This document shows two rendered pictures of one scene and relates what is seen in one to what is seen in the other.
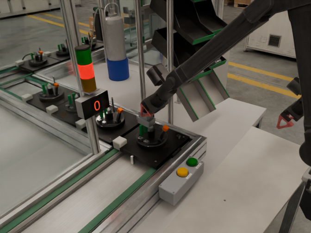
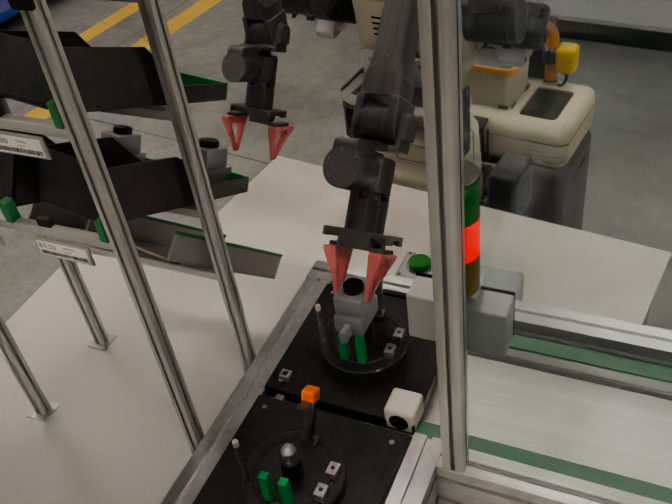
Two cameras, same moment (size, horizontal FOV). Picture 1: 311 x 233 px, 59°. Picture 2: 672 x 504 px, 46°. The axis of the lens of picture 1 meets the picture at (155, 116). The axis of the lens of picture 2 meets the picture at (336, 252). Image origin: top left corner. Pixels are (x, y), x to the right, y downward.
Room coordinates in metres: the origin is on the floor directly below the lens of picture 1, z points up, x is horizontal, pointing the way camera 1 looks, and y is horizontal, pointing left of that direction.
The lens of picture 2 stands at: (1.14, 0.86, 1.89)
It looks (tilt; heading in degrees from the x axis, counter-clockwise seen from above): 40 degrees down; 260
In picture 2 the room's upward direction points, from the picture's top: 9 degrees counter-clockwise
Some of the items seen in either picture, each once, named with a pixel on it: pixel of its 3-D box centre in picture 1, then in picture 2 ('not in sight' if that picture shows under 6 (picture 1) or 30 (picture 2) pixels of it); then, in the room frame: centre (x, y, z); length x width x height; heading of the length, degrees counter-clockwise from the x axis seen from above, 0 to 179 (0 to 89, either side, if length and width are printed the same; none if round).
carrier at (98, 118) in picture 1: (109, 114); (291, 463); (1.13, 0.22, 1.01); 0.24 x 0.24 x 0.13; 51
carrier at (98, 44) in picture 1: (87, 40); not in sight; (2.41, 0.57, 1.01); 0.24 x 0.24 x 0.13; 51
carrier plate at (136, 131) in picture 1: (152, 142); (366, 351); (0.97, 0.02, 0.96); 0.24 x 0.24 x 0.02; 51
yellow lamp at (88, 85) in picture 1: (88, 82); not in sight; (0.90, 0.23, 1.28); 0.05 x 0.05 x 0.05
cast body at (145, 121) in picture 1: (144, 115); (352, 306); (0.99, 0.05, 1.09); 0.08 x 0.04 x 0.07; 51
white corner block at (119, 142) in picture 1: (120, 143); (403, 410); (0.96, 0.16, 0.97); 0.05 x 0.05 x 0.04; 51
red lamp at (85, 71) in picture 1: (86, 70); not in sight; (0.90, 0.23, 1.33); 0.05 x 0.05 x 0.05
